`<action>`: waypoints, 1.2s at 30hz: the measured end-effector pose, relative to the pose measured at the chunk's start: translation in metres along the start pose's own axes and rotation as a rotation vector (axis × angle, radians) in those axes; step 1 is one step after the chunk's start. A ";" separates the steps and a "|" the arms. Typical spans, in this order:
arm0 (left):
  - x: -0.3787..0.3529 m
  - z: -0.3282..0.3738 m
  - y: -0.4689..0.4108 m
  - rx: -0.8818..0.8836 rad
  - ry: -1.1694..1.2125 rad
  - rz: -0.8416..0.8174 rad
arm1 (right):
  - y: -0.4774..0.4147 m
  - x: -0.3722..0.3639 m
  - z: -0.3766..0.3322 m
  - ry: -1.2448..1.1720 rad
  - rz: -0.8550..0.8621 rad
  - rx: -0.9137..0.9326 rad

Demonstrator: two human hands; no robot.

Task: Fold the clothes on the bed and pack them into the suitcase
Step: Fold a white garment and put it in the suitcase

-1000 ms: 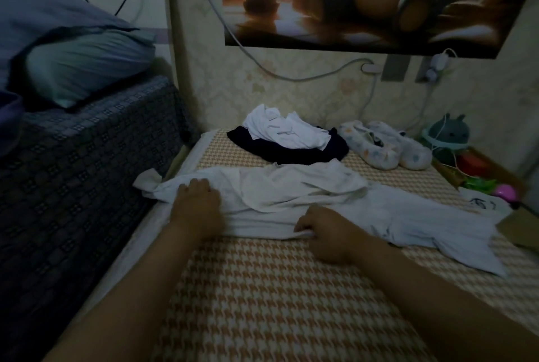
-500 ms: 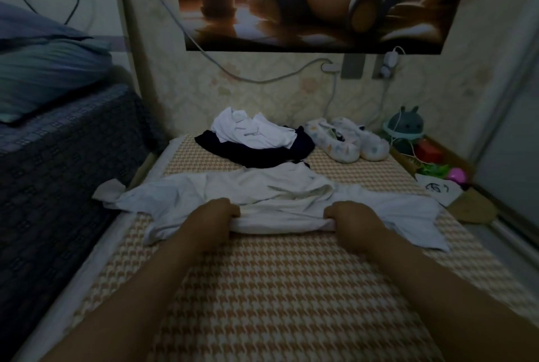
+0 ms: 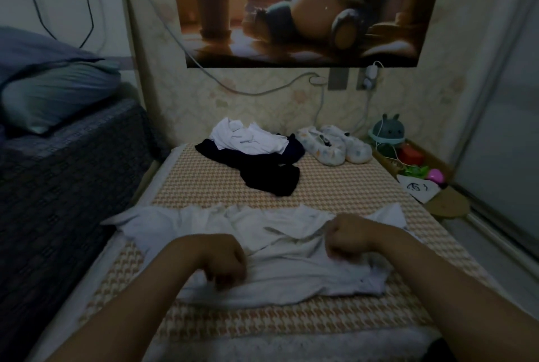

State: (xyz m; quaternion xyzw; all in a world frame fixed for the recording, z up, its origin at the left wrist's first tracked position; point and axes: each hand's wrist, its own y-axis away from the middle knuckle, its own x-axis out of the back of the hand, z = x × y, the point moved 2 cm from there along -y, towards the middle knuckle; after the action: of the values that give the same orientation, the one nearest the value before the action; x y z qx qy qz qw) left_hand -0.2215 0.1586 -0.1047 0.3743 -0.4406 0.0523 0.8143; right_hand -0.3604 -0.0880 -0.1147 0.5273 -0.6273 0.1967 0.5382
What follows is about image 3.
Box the person's left hand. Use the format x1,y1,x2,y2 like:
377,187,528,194
187,233,249,291

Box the person's right hand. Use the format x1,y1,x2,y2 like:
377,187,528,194
324,213,390,261

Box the white printed t-shirt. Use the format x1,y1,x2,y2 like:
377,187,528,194
101,201,422,308

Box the white printed slipper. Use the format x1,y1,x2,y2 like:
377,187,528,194
322,124,374,165
295,127,348,167

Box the black garment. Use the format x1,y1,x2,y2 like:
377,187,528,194
194,134,307,199

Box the white polo shirt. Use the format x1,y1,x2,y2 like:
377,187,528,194
208,117,291,157

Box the person's left forearm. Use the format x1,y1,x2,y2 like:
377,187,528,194
46,235,220,362

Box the person's right forearm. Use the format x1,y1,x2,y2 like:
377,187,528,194
371,223,539,362

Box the white printed card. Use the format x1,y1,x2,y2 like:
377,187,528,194
396,174,441,204

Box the green toy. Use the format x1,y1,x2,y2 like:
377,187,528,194
400,164,429,178

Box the wooden bedside tray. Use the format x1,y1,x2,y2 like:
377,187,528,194
373,142,472,220

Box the teal round bunny lamp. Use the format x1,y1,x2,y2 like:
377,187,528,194
369,113,408,152

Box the dark patterned bed cover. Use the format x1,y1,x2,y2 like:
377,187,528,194
0,96,165,362

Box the white charger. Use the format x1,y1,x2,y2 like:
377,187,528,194
360,61,382,91

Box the grey sliding door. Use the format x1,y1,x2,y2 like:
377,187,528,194
455,21,539,258

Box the grey-green pillow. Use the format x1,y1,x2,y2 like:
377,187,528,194
0,61,123,136

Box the blue pillow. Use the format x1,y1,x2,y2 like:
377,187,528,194
0,24,102,89

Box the thin white charger cable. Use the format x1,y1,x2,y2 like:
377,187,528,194
349,88,384,138

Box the grey wall socket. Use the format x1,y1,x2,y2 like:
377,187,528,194
327,67,351,92

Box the long white cable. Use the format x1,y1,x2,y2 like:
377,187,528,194
122,0,330,97

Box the cartoon bear wall poster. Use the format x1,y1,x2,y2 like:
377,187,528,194
168,0,449,69

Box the black hanging cables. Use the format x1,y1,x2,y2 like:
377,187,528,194
17,0,95,51

